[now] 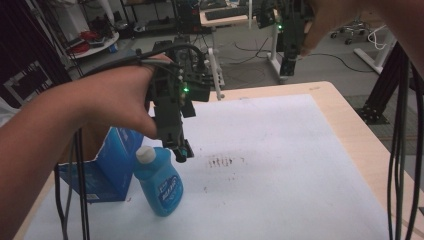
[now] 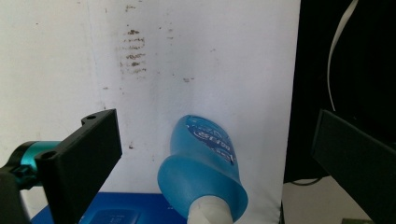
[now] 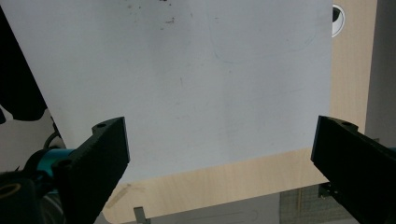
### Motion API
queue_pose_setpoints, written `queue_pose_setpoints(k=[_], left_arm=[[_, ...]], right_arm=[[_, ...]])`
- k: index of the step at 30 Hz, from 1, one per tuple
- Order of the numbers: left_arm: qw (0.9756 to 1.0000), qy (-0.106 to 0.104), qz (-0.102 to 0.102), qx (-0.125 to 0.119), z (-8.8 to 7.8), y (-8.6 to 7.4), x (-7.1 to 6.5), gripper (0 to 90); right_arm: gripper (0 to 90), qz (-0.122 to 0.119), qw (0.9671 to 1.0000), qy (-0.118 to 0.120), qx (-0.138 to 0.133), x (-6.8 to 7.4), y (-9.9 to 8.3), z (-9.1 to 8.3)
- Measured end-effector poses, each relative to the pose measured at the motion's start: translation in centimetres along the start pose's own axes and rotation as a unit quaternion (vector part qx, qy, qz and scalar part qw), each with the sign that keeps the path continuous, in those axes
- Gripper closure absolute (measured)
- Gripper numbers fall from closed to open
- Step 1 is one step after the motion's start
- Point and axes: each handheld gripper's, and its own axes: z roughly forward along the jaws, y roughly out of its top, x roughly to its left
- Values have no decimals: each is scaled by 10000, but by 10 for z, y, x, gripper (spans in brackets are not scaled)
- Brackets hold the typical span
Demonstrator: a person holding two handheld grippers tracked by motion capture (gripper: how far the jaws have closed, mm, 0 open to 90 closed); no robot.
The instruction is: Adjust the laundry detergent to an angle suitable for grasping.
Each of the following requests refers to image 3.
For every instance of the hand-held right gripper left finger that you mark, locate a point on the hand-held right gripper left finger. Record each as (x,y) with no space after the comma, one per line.
(93,168)

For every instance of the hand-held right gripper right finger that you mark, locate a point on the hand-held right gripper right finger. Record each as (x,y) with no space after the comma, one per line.
(351,161)

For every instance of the white paper sheet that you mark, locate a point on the white paper sheet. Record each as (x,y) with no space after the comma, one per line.
(193,87)

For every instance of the white round table grommet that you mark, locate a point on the white round table grommet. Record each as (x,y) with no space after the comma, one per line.
(338,20)

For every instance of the grey metal bracket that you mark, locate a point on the grey metal bracket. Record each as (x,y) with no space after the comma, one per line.
(140,215)

